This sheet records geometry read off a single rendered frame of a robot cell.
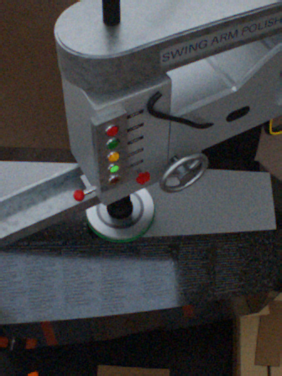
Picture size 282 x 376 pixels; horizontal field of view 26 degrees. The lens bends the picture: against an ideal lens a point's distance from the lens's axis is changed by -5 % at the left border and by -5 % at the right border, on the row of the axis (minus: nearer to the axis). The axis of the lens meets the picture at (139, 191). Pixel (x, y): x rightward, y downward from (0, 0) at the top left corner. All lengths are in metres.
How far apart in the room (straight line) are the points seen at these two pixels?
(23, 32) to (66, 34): 2.54
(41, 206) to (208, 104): 0.56
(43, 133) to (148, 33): 2.01
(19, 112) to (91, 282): 1.55
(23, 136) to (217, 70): 1.80
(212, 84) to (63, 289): 0.87
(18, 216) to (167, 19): 0.75
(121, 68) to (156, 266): 0.90
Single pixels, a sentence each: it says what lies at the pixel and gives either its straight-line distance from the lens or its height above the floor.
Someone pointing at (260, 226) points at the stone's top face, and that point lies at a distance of 2.06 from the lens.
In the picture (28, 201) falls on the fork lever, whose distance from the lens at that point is 1.80.
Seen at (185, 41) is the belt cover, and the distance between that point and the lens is 1.34.
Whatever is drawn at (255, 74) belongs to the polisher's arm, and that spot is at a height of 1.41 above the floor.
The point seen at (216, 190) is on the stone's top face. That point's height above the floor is 0.80.
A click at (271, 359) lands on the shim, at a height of 0.24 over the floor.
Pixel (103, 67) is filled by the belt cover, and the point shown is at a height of 1.64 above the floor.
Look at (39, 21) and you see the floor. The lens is 3.92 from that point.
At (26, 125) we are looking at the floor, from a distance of 3.32.
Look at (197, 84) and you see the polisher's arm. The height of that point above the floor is 1.37.
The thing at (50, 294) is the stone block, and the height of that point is 0.66.
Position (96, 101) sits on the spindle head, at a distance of 1.38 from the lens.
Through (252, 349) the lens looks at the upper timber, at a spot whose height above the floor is 0.23.
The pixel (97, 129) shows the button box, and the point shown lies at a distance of 1.39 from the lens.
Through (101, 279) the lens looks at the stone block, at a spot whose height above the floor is 0.70.
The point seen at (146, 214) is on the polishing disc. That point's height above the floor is 0.86.
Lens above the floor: 2.58
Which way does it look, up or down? 58 degrees down
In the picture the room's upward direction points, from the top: straight up
